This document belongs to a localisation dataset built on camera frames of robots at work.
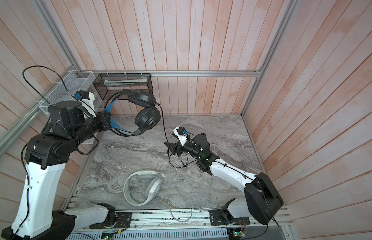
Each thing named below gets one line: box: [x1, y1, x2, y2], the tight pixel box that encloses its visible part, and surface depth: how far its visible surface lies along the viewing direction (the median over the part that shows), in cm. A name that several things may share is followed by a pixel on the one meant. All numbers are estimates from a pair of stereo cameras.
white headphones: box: [123, 170, 166, 206], surface depth 79 cm
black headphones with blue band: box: [104, 89, 161, 137], surface depth 52 cm
